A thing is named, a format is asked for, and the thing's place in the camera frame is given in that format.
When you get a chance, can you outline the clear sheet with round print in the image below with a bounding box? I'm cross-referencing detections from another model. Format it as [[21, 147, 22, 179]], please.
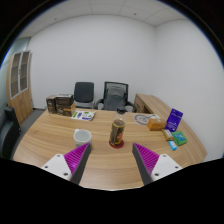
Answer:
[[133, 113, 158, 126]]

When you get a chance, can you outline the small blue and white box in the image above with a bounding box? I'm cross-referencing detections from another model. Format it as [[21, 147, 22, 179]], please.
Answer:
[[167, 140, 178, 152]]

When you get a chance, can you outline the orange-brown box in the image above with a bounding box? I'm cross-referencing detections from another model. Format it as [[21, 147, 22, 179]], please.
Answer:
[[146, 117, 167, 132]]

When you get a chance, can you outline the grey and white mug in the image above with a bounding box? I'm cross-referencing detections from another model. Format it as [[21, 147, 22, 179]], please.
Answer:
[[73, 128, 93, 149]]

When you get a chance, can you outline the kraft cardboard box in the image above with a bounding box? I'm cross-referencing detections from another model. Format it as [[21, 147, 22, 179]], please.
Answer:
[[56, 101, 77, 118]]

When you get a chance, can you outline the black sofa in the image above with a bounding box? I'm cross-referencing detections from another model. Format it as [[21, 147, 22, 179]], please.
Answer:
[[0, 105, 22, 160]]

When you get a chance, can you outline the small dark brown box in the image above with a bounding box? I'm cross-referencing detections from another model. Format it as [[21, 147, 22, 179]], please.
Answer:
[[45, 94, 58, 115]]

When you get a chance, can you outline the purple packet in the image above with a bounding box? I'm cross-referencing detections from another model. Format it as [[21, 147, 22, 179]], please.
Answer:
[[164, 107, 184, 133]]

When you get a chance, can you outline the small yellow-brown packet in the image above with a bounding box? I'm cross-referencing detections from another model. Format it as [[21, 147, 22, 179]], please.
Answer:
[[161, 128, 175, 142]]

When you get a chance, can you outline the wooden side desk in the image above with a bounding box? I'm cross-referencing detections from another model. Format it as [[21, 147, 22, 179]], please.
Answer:
[[133, 93, 168, 116]]

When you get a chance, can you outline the white printed leaflet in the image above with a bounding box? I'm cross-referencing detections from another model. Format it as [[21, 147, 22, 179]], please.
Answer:
[[70, 110, 97, 122]]

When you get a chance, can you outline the large dark brown box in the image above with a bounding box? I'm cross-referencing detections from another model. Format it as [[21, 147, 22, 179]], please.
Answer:
[[54, 93, 75, 108]]

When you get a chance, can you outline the clear drink bottle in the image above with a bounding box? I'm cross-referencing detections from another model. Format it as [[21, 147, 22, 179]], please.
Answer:
[[108, 113, 127, 148]]

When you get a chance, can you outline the black office chair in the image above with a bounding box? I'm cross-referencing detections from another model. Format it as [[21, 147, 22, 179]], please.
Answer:
[[73, 81, 96, 110]]

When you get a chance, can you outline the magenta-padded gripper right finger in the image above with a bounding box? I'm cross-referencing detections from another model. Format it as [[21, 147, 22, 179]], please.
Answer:
[[132, 142, 184, 185]]

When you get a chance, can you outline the grey mesh office chair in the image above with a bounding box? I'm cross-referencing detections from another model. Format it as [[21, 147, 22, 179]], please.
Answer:
[[94, 81, 137, 114]]

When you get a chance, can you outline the wooden cabinet with glass doors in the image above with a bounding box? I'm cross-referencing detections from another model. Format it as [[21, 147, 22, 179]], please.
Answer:
[[5, 50, 34, 125]]

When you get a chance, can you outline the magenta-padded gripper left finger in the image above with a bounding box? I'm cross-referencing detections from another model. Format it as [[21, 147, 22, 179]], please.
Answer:
[[40, 142, 92, 185]]

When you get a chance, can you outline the green cloth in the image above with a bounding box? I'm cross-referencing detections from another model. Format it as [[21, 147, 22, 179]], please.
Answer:
[[171, 130, 189, 147]]

